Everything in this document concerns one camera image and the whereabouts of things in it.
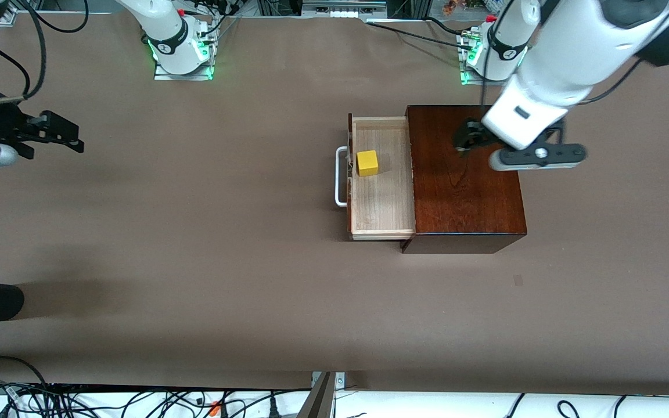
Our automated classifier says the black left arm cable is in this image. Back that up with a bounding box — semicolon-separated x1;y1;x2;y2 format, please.
481;0;646;109

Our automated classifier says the small silver bracket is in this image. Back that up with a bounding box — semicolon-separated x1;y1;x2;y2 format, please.
311;372;347;391

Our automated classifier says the looped black cable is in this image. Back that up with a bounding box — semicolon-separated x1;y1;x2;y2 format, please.
35;0;89;33

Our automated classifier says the short black table cable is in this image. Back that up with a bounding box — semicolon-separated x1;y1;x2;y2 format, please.
425;16;472;37

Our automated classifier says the yellow wooden block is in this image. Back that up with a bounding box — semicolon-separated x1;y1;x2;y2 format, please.
357;150;380;177

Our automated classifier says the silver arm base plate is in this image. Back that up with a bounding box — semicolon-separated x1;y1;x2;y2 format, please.
458;61;509;87
153;58;215;81

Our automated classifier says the dark grey metal profile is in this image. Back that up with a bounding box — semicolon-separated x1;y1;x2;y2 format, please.
297;372;335;418

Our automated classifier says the tangled black cable bundle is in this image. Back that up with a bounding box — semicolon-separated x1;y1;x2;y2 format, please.
0;380;312;418

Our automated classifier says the silver power strip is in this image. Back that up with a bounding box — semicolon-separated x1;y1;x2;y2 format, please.
301;0;387;19

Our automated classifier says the light wood drawer white handle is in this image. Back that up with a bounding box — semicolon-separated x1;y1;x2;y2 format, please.
334;113;416;242

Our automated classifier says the long black table cable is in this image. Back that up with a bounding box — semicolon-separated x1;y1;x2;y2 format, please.
365;22;474;52

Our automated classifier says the dark brown wooden cabinet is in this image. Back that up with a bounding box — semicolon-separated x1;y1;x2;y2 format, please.
400;104;528;254

